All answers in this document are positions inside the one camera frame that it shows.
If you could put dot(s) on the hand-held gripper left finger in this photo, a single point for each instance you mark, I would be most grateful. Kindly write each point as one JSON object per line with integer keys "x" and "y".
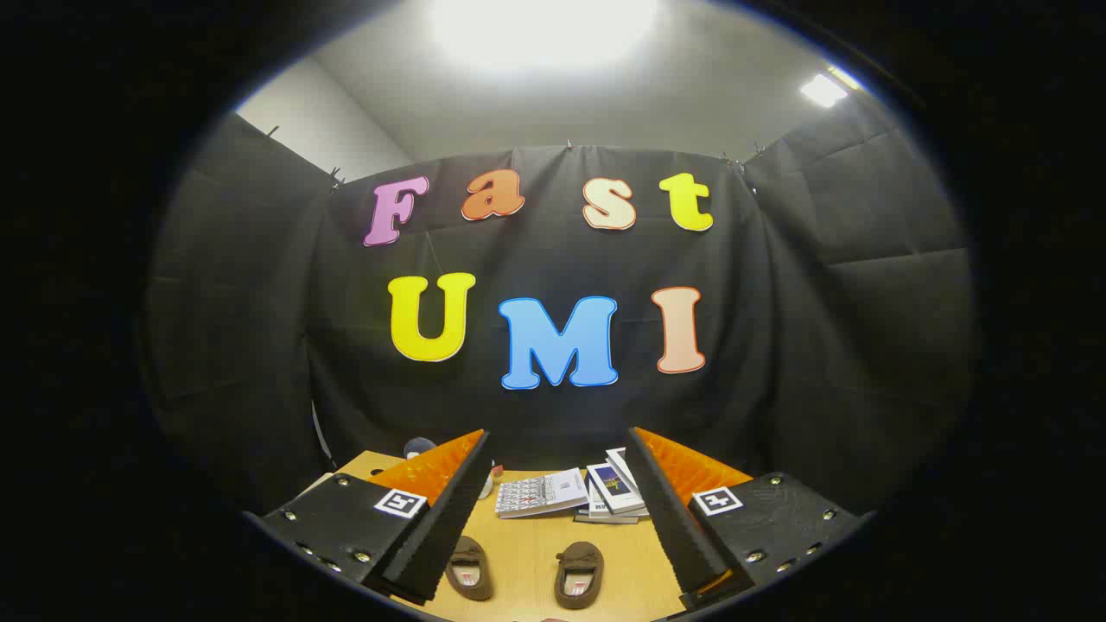
{"x": 449, "y": 527}

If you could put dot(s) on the white patterned cover book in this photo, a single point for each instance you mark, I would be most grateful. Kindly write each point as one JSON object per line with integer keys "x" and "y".
{"x": 543, "y": 494}

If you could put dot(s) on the brown fuzzy shoe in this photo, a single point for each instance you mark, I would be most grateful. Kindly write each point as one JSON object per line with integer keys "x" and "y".
{"x": 471, "y": 570}
{"x": 579, "y": 574}

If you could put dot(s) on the large bright ceiling light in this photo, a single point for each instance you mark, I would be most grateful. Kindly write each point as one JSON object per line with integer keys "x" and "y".
{"x": 544, "y": 30}

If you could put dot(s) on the dark cover book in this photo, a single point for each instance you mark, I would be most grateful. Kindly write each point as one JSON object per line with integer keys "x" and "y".
{"x": 605, "y": 520}

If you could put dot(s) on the white black lettered book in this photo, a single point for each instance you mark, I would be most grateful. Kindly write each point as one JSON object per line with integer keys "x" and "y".
{"x": 596, "y": 508}

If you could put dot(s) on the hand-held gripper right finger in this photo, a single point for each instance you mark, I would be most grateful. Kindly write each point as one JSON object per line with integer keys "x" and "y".
{"x": 678, "y": 527}

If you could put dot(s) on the grey white penguin plush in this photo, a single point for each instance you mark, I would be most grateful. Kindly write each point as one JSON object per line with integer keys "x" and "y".
{"x": 419, "y": 447}

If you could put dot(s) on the white plush toy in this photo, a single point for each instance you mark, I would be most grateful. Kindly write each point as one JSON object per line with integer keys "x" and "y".
{"x": 486, "y": 488}

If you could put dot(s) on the small rectangular ceiling light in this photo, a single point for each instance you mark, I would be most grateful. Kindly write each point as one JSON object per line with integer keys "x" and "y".
{"x": 823, "y": 90}

